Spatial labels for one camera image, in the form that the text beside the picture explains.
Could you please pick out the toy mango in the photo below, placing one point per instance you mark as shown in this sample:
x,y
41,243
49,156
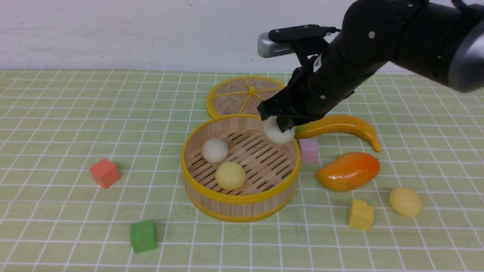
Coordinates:
x,y
349,172

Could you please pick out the bamboo steamer tray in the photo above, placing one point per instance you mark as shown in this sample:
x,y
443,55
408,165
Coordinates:
x,y
271,170

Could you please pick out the toy banana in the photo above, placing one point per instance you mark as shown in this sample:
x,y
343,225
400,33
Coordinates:
x,y
346,124

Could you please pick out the bamboo steamer lid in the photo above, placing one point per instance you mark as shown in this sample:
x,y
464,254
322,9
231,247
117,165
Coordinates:
x,y
241,95

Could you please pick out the yellow steamed bun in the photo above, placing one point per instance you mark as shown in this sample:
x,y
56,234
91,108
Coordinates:
x,y
230,176
405,201

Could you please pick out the pink foam cube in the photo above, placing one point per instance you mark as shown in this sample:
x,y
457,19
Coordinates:
x,y
309,150

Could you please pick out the yellow foam block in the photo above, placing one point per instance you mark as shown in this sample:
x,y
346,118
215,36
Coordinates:
x,y
361,215

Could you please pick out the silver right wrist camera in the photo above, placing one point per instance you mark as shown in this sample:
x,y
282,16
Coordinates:
x,y
302,40

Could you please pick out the white steamed bun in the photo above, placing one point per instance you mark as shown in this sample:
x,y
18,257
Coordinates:
x,y
275,135
215,150

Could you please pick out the green checkered tablecloth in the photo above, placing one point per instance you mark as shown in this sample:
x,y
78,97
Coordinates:
x,y
55,125

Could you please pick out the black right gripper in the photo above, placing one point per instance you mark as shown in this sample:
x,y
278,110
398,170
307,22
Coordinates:
x,y
324,81

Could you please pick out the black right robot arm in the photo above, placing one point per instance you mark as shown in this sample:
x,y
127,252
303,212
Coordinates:
x,y
441,43

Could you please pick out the red foam cube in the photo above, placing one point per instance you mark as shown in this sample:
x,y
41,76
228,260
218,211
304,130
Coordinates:
x,y
105,173

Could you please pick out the green foam cube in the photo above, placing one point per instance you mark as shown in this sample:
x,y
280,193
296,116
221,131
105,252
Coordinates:
x,y
143,236

